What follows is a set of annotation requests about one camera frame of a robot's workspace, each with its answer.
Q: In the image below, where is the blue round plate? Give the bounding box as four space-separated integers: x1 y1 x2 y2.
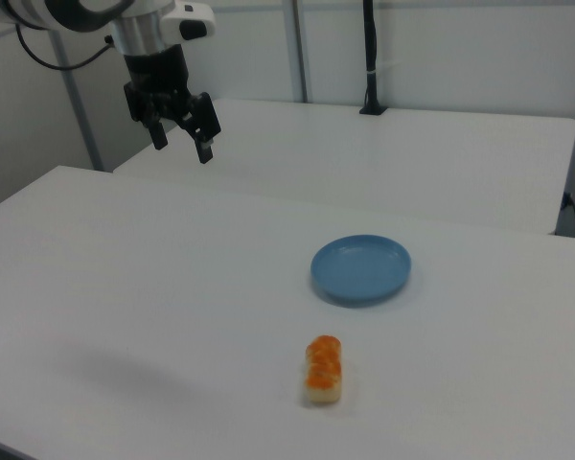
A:
310 233 413 309

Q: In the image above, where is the grey metal frame post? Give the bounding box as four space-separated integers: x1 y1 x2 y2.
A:
290 0 313 104
46 27 104 173

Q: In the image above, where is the black pole with base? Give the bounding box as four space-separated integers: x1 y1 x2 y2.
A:
358 0 390 117

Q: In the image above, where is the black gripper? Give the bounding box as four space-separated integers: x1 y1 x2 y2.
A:
122 43 222 166

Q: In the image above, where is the bread with orange topping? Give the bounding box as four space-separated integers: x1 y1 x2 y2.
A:
300 334 345 406

